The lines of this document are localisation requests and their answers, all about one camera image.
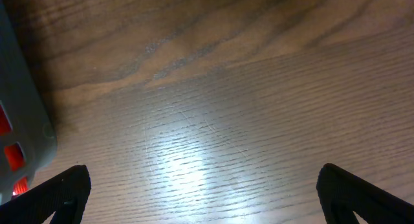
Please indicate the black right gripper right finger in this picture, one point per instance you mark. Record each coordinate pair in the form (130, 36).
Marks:
(344, 196)

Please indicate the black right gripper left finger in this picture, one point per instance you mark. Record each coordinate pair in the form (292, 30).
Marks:
(63, 197)

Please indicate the red snack bar package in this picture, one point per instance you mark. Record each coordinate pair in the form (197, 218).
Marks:
(13, 181)

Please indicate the grey plastic lattice basket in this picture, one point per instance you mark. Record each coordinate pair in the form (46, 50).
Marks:
(23, 104)

